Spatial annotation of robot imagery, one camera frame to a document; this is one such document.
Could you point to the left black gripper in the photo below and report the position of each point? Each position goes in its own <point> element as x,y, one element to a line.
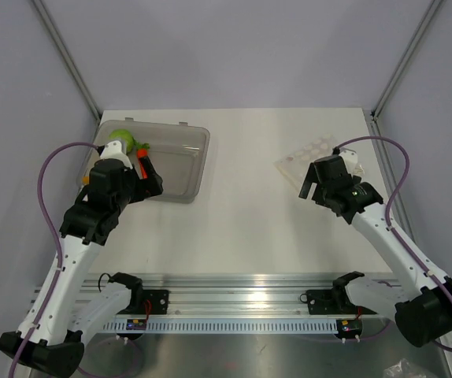
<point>146,188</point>

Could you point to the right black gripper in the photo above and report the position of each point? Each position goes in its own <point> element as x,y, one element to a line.
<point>310,179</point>

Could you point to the polka dot zip bag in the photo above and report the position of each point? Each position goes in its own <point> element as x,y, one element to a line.
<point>294,166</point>

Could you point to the orange toy carrot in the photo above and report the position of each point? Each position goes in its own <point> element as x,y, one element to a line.
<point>142,155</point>

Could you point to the green toy cabbage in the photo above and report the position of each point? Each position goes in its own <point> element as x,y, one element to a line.
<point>129,140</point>

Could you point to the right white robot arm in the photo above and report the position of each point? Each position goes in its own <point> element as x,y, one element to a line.
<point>421,306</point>

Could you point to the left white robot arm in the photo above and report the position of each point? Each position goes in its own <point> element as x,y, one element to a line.
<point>48,340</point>

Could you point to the clear plastic food bin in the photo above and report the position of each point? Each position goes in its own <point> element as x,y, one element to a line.
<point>176,151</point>

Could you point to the crumpled plastic wrapper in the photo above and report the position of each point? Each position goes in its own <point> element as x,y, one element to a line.
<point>406,369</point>

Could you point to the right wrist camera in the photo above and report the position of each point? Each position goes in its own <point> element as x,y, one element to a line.
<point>336,166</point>

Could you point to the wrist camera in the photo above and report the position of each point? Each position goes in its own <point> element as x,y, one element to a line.
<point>115,149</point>
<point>336,166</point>

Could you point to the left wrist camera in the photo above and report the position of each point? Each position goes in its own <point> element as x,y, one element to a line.
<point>115,149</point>

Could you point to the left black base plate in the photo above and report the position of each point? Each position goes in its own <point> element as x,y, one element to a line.
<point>155,302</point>

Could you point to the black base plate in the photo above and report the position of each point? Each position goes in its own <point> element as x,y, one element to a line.
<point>155,302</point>
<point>319,302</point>

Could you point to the aluminium mounting rail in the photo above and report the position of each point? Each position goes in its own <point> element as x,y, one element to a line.
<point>237,295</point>

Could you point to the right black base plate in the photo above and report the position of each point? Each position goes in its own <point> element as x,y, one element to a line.
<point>319,302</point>

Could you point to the white slotted cable duct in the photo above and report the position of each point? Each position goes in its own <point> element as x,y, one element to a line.
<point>221,326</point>

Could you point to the left aluminium frame post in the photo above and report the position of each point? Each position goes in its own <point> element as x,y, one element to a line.
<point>51,29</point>

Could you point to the aluminium frame post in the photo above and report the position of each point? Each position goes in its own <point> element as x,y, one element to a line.
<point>51,29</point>
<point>408,54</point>

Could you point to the right aluminium frame post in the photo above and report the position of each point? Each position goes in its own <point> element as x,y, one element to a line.
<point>408,54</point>

